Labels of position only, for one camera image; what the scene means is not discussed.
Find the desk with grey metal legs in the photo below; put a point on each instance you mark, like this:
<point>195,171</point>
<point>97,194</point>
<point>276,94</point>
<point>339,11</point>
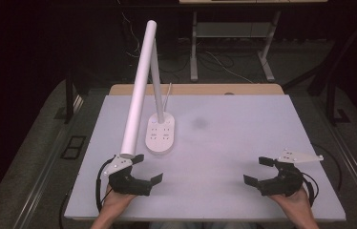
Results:
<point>230,30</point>

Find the black metal stand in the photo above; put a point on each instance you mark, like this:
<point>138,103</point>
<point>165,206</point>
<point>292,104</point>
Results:
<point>332,95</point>
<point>69,98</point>

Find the black floor socket box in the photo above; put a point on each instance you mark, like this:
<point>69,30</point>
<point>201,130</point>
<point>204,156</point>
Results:
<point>73,147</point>

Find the person's right hand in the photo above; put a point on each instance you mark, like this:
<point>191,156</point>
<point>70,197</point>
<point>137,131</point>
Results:
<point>291,203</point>

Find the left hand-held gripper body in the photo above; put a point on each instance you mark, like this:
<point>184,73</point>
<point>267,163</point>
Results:
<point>129,183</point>

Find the person's left hand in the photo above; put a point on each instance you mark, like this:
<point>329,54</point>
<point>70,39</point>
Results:
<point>116,202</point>

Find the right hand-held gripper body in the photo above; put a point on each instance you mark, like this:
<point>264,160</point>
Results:
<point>284,181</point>

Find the white desk lamp with socket base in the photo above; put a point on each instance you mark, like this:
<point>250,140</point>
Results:
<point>139,86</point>

